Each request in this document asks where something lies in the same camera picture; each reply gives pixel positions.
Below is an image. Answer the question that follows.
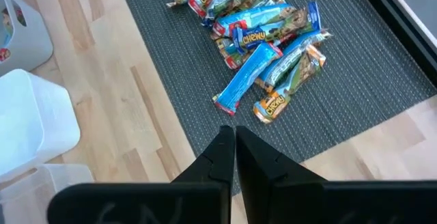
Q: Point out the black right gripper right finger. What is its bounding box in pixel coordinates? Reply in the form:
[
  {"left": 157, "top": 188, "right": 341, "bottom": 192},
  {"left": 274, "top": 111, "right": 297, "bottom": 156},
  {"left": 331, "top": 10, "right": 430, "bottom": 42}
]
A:
[{"left": 236, "top": 125, "right": 437, "bottom": 224}]

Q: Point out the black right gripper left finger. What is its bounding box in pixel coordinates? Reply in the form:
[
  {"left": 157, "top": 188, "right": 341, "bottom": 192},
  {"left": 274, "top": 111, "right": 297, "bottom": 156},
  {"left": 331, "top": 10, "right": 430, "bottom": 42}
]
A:
[{"left": 47, "top": 125, "right": 236, "bottom": 224}]

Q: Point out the bright blue wrapper granola bar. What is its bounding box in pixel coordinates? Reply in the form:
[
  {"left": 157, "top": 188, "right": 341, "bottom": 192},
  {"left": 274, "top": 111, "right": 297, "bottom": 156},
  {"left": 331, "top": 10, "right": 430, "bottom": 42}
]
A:
[
  {"left": 212, "top": 42, "right": 283, "bottom": 116},
  {"left": 210, "top": 3, "right": 297, "bottom": 40}
]

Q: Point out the blue and silver granola bar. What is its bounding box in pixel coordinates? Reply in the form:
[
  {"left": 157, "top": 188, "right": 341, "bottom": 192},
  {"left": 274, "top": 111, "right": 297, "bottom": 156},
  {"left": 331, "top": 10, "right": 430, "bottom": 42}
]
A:
[{"left": 255, "top": 29, "right": 333, "bottom": 94}]

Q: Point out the red-ended granola bar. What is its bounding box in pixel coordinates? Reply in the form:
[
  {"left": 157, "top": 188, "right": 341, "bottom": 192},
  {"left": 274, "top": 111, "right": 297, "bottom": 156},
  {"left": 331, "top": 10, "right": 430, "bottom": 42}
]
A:
[{"left": 214, "top": 38, "right": 253, "bottom": 70}]

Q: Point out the blue-label Chewy granola bar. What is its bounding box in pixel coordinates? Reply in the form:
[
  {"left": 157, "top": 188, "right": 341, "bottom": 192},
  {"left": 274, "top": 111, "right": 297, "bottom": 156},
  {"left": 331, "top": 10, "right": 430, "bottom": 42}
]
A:
[{"left": 232, "top": 1, "right": 322, "bottom": 55}]

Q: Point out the gray woven placemat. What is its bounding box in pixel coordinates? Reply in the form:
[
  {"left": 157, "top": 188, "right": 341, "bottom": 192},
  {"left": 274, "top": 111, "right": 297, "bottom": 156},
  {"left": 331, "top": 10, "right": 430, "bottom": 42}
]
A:
[{"left": 115, "top": 0, "right": 437, "bottom": 197}]

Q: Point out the translucent plastic storage bin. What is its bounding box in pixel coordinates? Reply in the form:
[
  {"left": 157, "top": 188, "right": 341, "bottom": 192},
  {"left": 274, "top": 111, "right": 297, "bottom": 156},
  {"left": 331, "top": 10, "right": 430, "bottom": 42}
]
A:
[
  {"left": 0, "top": 164, "right": 95, "bottom": 224},
  {"left": 0, "top": 0, "right": 54, "bottom": 76},
  {"left": 0, "top": 68, "right": 81, "bottom": 184}
]

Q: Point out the black aluminium table frame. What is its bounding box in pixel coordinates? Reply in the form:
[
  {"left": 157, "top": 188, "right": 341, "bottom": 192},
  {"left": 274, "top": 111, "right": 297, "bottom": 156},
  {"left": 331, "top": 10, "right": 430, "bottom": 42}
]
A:
[{"left": 351, "top": 0, "right": 437, "bottom": 88}]

